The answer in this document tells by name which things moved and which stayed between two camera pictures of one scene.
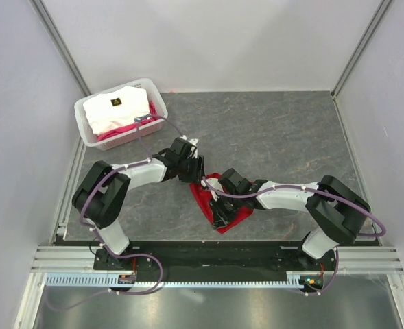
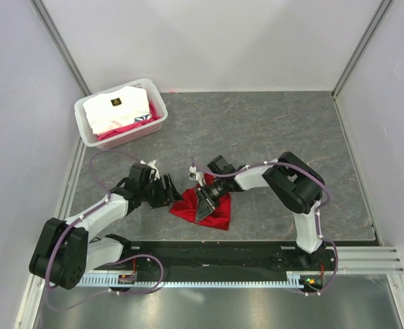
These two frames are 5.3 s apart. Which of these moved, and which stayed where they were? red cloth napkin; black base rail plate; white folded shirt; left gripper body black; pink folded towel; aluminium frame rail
Moved: red cloth napkin; left gripper body black
Stayed: aluminium frame rail; white folded shirt; black base rail plate; pink folded towel
